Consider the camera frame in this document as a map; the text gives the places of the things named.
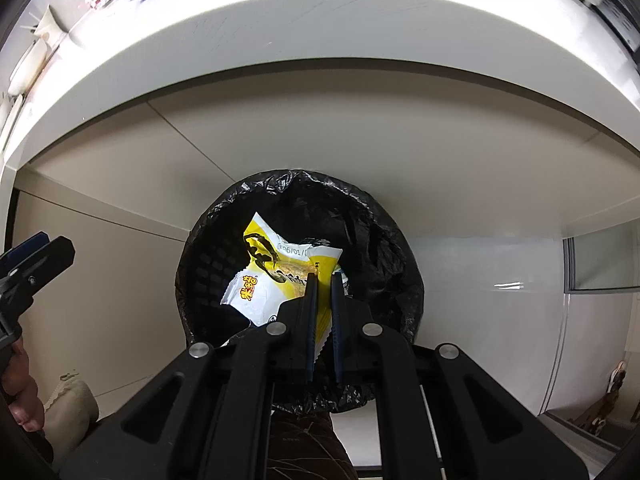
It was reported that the yellow snack wrapper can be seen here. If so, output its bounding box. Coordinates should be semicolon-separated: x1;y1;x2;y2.
221;214;342;354

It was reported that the white ceramic cup with sticks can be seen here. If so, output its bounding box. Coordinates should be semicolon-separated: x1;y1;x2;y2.
20;4;68;51

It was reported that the person's left hand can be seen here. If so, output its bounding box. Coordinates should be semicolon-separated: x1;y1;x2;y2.
1;338;44;432

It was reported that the black lined trash bin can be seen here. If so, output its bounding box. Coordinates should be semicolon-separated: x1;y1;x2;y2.
175;169;424;414

